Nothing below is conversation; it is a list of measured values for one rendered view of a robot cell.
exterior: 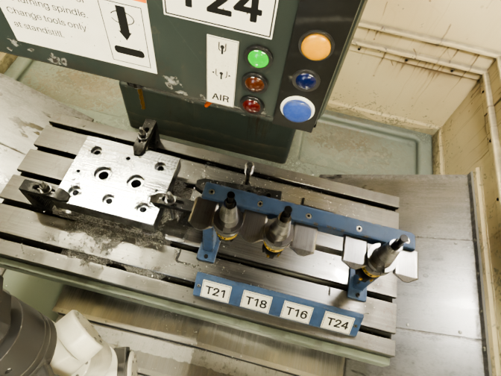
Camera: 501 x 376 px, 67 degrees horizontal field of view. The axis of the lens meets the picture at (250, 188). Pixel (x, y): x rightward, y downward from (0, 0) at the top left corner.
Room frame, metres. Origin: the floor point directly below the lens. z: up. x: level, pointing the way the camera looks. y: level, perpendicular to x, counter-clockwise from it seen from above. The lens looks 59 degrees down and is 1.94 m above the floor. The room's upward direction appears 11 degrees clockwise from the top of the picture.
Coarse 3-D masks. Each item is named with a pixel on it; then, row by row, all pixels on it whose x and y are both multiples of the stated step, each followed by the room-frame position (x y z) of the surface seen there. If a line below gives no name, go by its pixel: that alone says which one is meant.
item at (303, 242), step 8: (296, 224) 0.37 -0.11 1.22; (304, 224) 0.37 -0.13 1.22; (296, 232) 0.35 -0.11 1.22; (304, 232) 0.35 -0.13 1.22; (312, 232) 0.35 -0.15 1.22; (296, 240) 0.33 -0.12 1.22; (304, 240) 0.33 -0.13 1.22; (312, 240) 0.34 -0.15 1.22; (296, 248) 0.31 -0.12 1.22; (304, 248) 0.31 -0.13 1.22; (312, 248) 0.32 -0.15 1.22
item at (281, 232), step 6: (276, 222) 0.33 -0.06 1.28; (282, 222) 0.33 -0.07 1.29; (288, 222) 0.33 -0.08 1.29; (270, 228) 0.33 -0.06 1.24; (276, 228) 0.32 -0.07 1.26; (282, 228) 0.32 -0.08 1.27; (288, 228) 0.33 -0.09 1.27; (270, 234) 0.32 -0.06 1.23; (276, 234) 0.32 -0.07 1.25; (282, 234) 0.32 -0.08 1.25; (288, 234) 0.33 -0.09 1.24; (276, 240) 0.32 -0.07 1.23; (282, 240) 0.32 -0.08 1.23
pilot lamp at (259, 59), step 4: (252, 52) 0.28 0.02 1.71; (256, 52) 0.28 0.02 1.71; (260, 52) 0.28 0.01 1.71; (248, 56) 0.28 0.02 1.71; (252, 56) 0.28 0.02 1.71; (256, 56) 0.28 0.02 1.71; (260, 56) 0.28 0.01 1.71; (264, 56) 0.28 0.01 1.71; (252, 60) 0.28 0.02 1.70; (256, 60) 0.28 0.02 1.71; (260, 60) 0.28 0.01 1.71; (264, 60) 0.28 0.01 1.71; (252, 64) 0.28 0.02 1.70; (256, 64) 0.28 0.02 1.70; (260, 64) 0.28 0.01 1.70; (264, 64) 0.28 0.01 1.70
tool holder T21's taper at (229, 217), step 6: (234, 204) 0.34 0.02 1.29; (222, 210) 0.34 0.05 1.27; (228, 210) 0.33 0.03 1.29; (234, 210) 0.34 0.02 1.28; (222, 216) 0.33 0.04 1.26; (228, 216) 0.33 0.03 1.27; (234, 216) 0.33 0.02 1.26; (222, 222) 0.33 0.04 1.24; (228, 222) 0.33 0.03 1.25; (234, 222) 0.33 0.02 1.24
